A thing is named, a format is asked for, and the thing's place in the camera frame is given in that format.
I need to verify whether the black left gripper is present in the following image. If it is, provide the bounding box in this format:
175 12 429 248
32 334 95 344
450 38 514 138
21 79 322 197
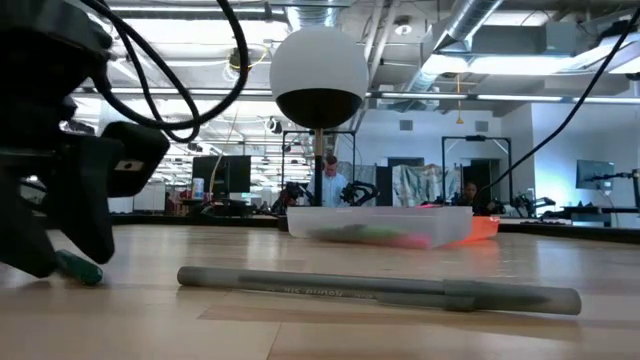
0 48 125 280

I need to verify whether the dark green pen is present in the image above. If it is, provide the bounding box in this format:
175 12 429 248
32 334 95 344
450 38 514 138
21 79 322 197
53 249 105 288

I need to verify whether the clear plastic supply box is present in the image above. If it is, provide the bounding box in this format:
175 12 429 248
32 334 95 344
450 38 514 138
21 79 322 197
286 205 475 251

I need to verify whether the grey capped pen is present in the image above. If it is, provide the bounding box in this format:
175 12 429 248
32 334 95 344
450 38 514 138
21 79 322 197
176 265 584 317

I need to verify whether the light green pen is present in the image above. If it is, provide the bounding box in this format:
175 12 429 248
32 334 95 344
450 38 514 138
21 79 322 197
308 223 404 245

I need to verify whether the orange plastic box lid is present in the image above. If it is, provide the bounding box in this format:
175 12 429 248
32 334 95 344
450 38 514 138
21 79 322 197
420 201 501 247

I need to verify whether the black computer monitor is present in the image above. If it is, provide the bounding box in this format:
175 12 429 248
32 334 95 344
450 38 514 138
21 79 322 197
191 154 253 200

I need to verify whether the person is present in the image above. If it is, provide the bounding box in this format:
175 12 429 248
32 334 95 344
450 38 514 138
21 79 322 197
304 154 350 209
455 181 496 215

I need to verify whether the white globe table lamp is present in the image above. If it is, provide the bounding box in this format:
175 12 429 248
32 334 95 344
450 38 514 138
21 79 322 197
268 25 370 232

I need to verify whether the grey crumpled cover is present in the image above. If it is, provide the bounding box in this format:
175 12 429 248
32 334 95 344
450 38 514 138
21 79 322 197
391 163 464 208

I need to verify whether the yellow hanging cone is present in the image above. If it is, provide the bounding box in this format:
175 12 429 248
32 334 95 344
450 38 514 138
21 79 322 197
453 73 466 126

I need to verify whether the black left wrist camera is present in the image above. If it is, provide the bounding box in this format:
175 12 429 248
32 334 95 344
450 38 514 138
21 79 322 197
101 120 172 199

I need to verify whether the black left wrist camera cable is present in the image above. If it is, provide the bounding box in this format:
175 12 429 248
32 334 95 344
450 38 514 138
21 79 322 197
79 0 251 145

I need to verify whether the black frame stand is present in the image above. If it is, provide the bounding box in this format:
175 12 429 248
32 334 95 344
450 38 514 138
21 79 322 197
441 134 514 207
281 128 357 207

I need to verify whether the silver ventilation duct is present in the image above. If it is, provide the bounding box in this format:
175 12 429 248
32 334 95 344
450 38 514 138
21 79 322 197
399 0 505 96

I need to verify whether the wall mounted monitor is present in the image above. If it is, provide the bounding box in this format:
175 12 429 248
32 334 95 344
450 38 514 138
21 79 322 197
575 159 617 192

